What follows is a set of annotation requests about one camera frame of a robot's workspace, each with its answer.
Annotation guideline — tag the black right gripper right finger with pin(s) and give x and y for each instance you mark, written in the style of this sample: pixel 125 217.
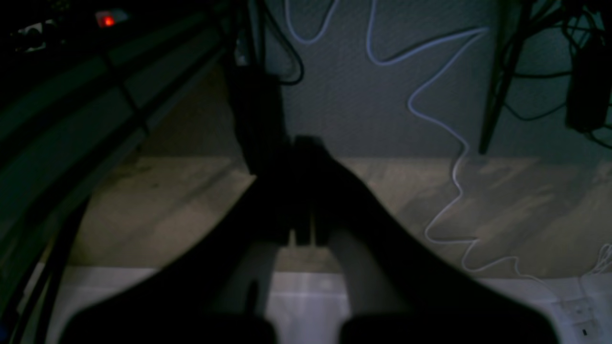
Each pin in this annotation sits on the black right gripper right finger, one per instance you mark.
pixel 399 291

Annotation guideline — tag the power strip with red light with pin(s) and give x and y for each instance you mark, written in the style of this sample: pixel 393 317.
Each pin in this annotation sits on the power strip with red light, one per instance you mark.
pixel 53 25

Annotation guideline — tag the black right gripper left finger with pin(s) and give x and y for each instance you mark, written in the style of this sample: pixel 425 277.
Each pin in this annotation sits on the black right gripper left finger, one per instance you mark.
pixel 213 294

